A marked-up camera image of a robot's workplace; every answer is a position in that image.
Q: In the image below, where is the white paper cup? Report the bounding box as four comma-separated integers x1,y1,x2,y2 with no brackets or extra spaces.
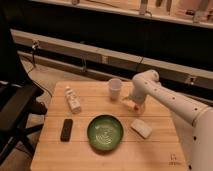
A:
108,78,122,100

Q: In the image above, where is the white sponge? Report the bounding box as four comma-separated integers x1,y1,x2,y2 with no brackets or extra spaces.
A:
131,119,152,139

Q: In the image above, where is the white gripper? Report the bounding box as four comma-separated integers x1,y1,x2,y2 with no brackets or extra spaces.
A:
121,89,147,112

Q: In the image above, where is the black office chair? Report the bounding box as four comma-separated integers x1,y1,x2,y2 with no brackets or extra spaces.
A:
0,7,47,166

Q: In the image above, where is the wooden table board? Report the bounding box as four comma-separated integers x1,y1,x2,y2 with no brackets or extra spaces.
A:
30,81,188,171

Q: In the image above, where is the white plastic bottle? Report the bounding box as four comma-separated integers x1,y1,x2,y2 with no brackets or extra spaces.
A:
65,86,81,114

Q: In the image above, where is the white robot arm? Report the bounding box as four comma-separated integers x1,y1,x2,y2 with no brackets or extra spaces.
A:
127,70,213,171

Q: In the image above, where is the black rectangular block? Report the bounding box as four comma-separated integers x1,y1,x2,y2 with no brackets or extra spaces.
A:
60,119,73,142

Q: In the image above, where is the green ceramic bowl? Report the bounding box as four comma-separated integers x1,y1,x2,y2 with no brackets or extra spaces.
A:
87,114,124,152

